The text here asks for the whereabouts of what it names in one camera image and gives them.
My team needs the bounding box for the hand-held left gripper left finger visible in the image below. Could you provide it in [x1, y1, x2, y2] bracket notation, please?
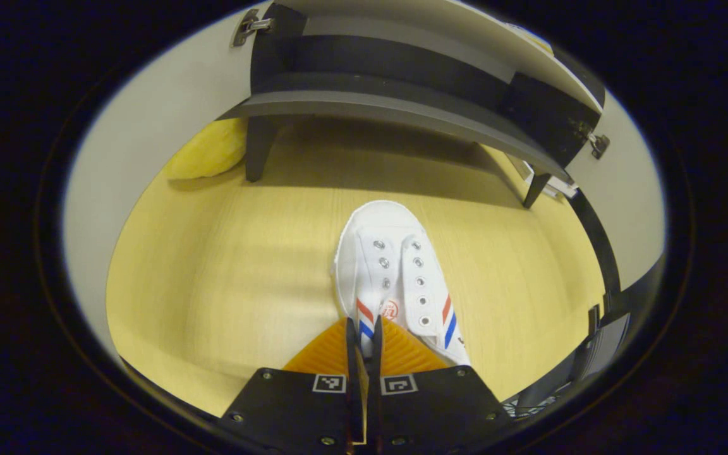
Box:
[219, 317, 365, 452]

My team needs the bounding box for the metal door hinge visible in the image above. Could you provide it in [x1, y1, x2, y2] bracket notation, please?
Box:
[231, 8, 274, 48]
[576, 120, 611, 160]

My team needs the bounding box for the white shoe cabinet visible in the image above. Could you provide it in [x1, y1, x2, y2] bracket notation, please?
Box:
[215, 0, 608, 209]

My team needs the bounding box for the white striped canvas shoe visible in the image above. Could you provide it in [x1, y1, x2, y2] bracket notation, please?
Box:
[332, 200, 471, 367]

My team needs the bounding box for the yellow soft object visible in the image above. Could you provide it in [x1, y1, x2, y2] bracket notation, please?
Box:
[162, 117, 249, 181]

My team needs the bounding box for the white shoe cabinet door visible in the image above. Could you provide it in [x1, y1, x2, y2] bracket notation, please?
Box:
[64, 0, 274, 355]
[566, 88, 667, 317]

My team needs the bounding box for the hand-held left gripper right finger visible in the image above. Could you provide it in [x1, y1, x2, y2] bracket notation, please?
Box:
[368, 316, 514, 452]

